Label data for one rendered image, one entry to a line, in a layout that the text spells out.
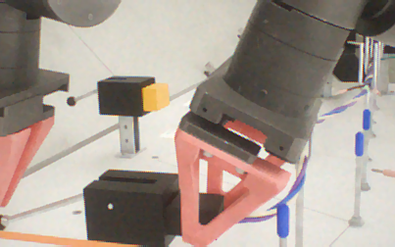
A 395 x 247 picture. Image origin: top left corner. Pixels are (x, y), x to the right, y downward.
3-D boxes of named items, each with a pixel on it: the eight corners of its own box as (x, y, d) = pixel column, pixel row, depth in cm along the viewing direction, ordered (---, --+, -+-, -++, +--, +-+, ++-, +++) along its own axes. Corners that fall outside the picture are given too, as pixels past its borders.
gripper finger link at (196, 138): (257, 236, 41) (318, 119, 37) (232, 289, 34) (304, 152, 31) (170, 190, 42) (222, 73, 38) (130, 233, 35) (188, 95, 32)
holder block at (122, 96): (79, 143, 83) (74, 74, 81) (159, 149, 79) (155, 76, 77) (62, 153, 79) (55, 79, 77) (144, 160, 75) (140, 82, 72)
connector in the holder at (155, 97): (156, 104, 77) (155, 82, 77) (170, 105, 77) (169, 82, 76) (142, 111, 74) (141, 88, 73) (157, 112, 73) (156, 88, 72)
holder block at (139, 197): (112, 220, 44) (108, 168, 43) (184, 225, 42) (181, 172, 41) (86, 243, 40) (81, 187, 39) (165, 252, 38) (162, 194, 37)
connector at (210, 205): (158, 214, 42) (159, 187, 41) (226, 222, 41) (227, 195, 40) (147, 231, 39) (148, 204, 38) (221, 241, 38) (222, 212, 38)
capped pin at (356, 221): (367, 225, 53) (370, 133, 51) (351, 226, 53) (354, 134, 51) (361, 219, 55) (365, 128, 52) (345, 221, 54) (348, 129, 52)
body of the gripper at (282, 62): (312, 123, 40) (362, 24, 38) (290, 172, 31) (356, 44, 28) (226, 82, 41) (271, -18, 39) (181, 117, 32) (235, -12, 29)
